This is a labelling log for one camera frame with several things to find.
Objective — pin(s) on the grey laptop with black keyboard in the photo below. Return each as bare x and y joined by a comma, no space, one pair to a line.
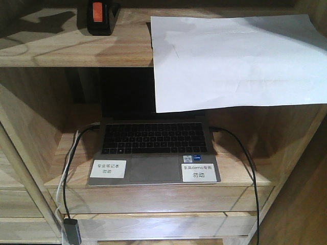
155,145

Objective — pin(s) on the white label sticker left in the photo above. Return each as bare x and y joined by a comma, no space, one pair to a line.
108,169

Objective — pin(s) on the white label sticker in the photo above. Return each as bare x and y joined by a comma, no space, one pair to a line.
199,173
108,169

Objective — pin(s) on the white paper sheet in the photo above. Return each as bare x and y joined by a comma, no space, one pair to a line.
207,63

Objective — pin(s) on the black stapler with orange label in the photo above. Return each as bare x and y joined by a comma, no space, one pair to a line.
102,17

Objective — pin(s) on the white label sticker right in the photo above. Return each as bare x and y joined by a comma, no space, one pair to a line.
199,173

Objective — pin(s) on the grey usb hub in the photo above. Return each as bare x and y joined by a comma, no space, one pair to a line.
72,231

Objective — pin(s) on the wooden shelf unit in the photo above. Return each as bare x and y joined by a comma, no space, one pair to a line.
48,89

